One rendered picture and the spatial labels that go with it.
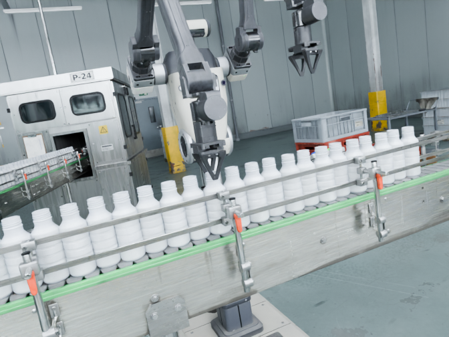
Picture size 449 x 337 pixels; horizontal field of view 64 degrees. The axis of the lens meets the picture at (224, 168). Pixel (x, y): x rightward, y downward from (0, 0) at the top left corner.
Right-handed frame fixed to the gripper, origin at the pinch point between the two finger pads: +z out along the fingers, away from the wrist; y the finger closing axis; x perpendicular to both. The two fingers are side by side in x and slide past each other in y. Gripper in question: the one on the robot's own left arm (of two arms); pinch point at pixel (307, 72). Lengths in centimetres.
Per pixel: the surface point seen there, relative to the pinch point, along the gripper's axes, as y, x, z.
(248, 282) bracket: -27, 44, 51
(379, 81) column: 687, -731, 4
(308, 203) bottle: -17.6, 17.4, 38.6
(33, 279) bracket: -29, 89, 34
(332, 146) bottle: -16.0, 5.4, 23.7
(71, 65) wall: 1185, 45, -199
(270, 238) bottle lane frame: -21, 33, 44
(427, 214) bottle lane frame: -21, -26, 53
